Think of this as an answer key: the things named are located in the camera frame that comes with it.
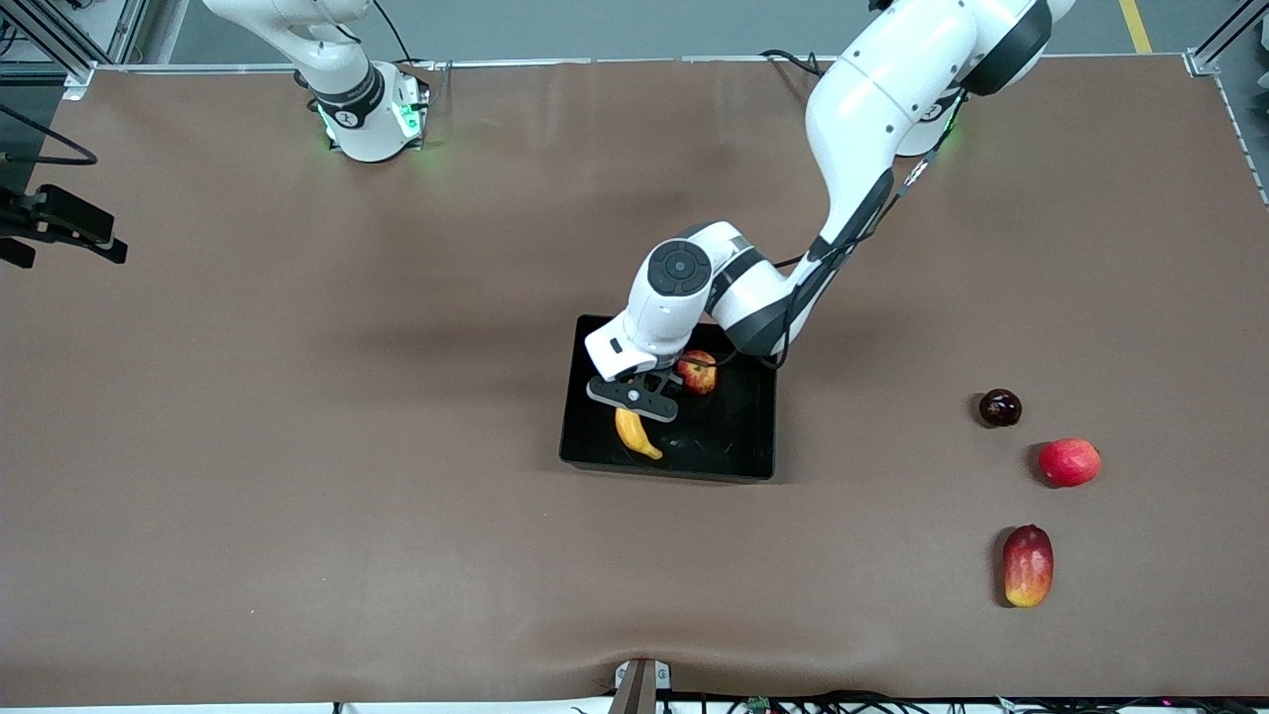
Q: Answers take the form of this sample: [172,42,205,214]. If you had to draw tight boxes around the red yellow apple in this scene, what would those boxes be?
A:
[677,349,720,397]

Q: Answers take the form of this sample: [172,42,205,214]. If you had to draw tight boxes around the black right arm base cable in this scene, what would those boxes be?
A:
[372,0,417,65]

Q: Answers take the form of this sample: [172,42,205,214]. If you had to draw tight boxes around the black plastic box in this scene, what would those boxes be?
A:
[559,314,779,484]

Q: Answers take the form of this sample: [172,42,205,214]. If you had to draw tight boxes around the aluminium frame profile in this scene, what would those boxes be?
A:
[0,0,150,100]
[1187,0,1269,75]

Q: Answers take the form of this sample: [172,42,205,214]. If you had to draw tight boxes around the table cover mat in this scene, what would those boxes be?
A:
[0,55,1269,707]

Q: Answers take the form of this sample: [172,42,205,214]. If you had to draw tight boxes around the yellow banana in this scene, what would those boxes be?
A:
[615,407,664,462]

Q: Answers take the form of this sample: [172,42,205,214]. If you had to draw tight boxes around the black right arm loop cable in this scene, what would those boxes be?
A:
[0,104,99,167]

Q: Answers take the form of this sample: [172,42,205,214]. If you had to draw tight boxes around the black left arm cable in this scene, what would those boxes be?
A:
[684,89,968,373]

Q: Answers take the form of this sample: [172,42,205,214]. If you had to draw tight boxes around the red yellow mango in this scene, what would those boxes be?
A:
[1002,525,1055,608]

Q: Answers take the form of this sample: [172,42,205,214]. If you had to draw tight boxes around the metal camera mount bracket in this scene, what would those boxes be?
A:
[613,657,673,714]

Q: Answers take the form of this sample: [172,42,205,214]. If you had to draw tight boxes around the red peach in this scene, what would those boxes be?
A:
[1038,437,1102,488]

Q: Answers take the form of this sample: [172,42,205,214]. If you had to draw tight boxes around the black arm base cables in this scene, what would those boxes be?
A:
[760,48,829,80]

